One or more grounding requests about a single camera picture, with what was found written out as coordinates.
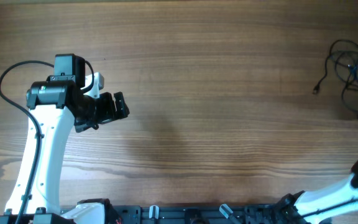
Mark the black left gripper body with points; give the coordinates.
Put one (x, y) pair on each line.
(106, 108)

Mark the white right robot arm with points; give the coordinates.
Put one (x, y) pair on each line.
(320, 205)

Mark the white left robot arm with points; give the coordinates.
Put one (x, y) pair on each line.
(68, 99)

